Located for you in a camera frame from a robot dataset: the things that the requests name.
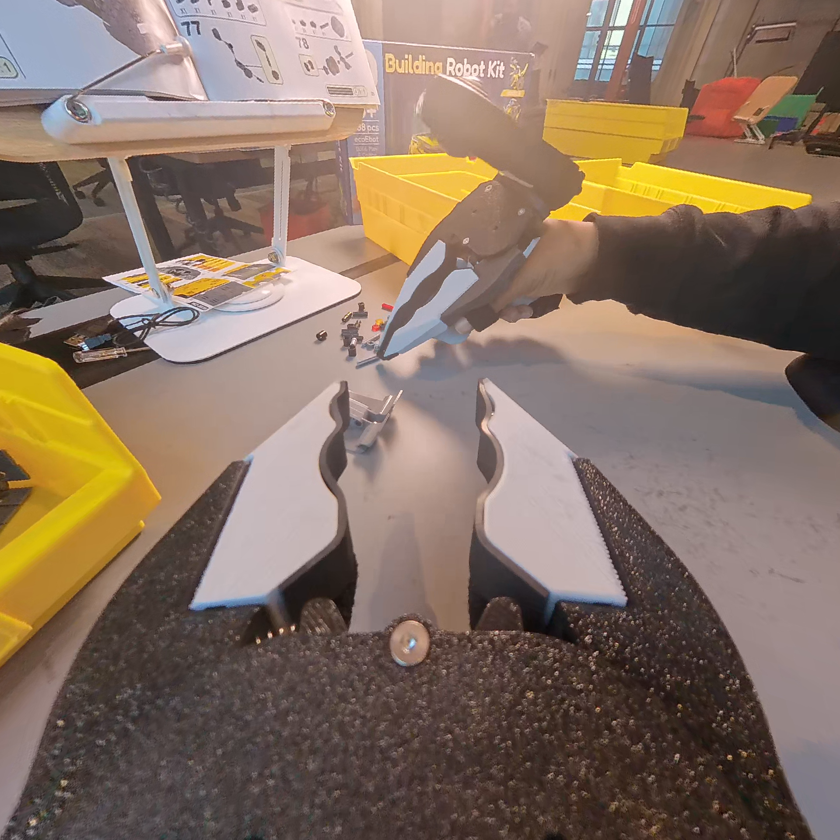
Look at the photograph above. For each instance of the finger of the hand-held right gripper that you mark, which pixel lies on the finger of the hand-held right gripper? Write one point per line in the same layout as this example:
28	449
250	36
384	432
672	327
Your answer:
446	295
423	272

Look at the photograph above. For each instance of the grey desk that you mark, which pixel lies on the grey desk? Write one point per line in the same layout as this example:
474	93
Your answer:
656	492

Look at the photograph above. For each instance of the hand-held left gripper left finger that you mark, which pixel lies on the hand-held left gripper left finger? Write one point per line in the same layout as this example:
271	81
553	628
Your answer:
275	525

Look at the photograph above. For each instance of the yellow picture toy box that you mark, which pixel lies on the yellow picture toy box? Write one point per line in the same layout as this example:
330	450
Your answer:
407	92

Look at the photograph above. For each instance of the yellow plastic bin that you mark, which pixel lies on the yellow plastic bin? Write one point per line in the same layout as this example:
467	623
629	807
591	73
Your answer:
394	197
689	190
85	512

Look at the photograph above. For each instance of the person's right hand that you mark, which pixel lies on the person's right hand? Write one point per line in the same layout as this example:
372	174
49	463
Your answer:
564	256

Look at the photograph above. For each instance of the black office chair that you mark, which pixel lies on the black office chair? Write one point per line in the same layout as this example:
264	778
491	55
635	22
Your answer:
216	203
33	223

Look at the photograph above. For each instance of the open instruction booklet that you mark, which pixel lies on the open instruction booklet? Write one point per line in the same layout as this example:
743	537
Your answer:
262	39

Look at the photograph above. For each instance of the yellow grey sticker sheet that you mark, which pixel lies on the yellow grey sticker sheet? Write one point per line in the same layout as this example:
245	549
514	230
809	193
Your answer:
197	282

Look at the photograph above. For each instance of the stacked yellow bins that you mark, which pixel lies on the stacked yellow bins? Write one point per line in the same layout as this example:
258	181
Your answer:
610	128

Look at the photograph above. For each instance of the pile of small toy parts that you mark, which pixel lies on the pile of small toy parts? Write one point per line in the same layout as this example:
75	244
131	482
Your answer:
351	331

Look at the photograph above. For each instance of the silver toy scoop part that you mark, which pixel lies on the silver toy scoop part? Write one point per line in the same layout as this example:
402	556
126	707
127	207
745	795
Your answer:
367	420

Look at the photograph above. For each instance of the red beanbag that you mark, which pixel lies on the red beanbag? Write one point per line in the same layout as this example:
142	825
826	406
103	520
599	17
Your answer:
722	108

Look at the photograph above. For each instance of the dark office table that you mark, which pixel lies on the dark office table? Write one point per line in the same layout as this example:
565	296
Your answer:
164	190

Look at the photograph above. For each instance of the white folding stand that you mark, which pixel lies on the white folding stand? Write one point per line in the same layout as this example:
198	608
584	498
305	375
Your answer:
262	308

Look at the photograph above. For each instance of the tan folding chair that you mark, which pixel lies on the tan folding chair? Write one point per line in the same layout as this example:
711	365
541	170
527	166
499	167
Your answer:
768	105

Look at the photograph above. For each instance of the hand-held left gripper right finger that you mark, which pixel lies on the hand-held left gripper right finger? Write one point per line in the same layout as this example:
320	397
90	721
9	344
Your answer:
551	531

